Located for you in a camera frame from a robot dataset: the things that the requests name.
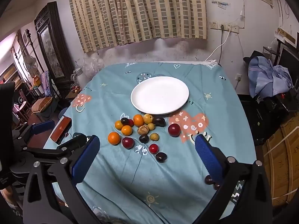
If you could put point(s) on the checked beige curtain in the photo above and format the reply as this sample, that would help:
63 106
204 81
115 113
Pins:
140 11

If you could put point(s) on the long yellow box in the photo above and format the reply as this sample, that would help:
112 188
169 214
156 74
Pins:
286 35

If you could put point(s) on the small yellow plum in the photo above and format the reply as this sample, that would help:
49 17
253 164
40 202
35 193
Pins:
154 136
151 126

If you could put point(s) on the dark monitor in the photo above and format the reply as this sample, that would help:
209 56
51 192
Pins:
289 60

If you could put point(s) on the red-brown wooden box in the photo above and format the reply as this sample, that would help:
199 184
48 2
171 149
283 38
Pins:
61 130

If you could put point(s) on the dark glossy fruit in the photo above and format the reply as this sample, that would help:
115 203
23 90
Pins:
216 187
208 180

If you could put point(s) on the standing electric fan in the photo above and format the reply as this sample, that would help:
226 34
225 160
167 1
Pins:
30 64

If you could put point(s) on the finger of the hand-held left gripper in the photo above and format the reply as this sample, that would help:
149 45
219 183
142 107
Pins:
70 143
43 126

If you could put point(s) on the dark purple plum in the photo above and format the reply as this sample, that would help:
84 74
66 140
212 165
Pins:
124 121
144 138
161 157

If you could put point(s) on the brown cushion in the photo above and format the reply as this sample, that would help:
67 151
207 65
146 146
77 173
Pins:
42 105

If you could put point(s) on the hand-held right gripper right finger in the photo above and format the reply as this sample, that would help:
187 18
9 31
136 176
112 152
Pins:
208 158

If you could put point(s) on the blue printed tablecloth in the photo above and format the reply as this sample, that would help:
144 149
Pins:
121 182

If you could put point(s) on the black hat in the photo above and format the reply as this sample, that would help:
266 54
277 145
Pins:
253 54

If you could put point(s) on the dark wooden cabinet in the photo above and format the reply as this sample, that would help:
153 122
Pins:
50 39

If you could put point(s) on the large yellow plum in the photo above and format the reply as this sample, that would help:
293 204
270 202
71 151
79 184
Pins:
148 118

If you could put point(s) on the blue cloth pile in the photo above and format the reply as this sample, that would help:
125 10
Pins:
268 77

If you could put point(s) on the dark avocado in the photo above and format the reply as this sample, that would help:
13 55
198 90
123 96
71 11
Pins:
159 121

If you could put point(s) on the wooden coat stand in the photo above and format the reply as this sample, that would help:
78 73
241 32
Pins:
31 45

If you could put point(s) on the small white wall socket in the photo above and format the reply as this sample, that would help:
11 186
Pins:
238 77

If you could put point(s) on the clear plastic bag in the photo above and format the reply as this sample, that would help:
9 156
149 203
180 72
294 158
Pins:
92 65

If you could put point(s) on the tan speckled fruit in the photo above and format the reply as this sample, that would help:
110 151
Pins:
143 129

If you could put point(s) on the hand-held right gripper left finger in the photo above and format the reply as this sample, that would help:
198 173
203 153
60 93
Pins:
85 161

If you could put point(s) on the white thermos jug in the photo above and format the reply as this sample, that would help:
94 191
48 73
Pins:
76 77

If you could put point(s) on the orange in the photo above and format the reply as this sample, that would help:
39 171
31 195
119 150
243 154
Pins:
126 130
114 138
118 125
138 120

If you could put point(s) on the white plate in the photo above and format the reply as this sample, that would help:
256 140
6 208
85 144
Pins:
161 95

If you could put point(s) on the red plum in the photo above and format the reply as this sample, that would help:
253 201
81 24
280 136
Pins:
128 142
131 123
174 130
153 148

